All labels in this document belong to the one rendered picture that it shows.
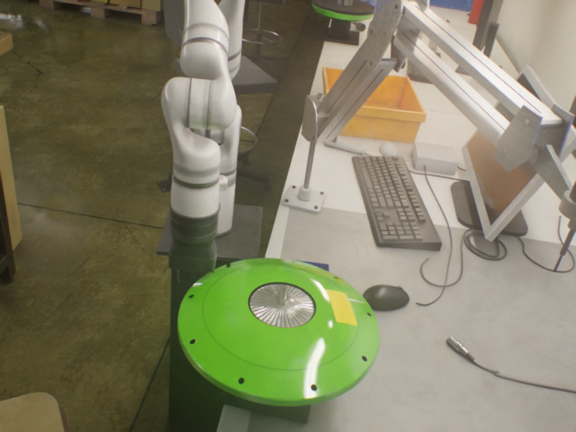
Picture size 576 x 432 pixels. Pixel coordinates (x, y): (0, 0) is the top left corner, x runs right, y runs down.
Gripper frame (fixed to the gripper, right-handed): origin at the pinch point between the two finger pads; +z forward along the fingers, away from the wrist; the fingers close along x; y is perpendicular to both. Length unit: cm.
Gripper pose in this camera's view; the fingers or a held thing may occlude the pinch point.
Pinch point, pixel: (193, 283)
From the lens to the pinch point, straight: 106.1
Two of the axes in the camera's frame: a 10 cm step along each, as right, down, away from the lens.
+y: 0.0, 5.2, -8.5
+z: -1.2, 8.5, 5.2
